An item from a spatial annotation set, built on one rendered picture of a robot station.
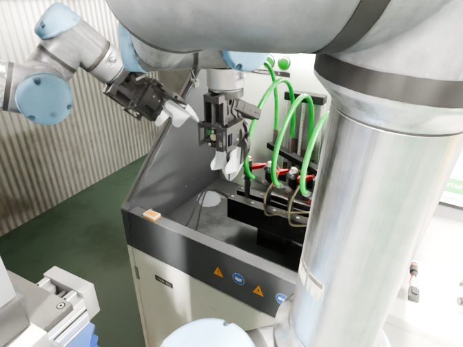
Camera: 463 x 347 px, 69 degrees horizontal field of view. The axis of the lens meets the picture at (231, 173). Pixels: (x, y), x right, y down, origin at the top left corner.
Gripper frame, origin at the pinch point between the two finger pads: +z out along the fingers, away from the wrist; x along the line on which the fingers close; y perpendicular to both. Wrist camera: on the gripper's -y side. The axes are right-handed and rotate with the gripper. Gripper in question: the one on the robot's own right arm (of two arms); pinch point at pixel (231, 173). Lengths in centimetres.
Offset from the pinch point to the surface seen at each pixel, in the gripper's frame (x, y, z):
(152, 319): -39, -3, 79
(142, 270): -41, -3, 53
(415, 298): 42.9, -9.5, 23.6
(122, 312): -86, -21, 123
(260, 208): -4.1, -24.2, 24.9
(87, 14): -227, -136, -22
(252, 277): 5.0, -3.0, 32.1
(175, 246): -22.9, -3.0, 34.1
